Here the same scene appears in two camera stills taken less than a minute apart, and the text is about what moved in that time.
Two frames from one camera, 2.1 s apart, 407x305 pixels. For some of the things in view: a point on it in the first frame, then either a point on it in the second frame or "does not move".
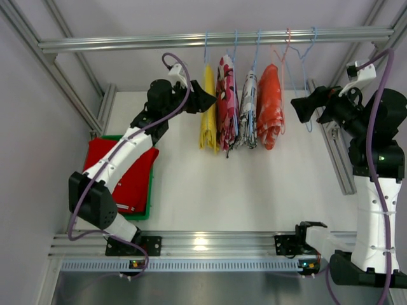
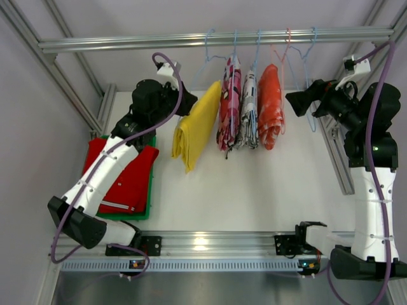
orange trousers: (270, 119) does not move
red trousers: (130, 192) does not move
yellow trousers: (209, 132) to (194, 133)
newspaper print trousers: (248, 122) does not move
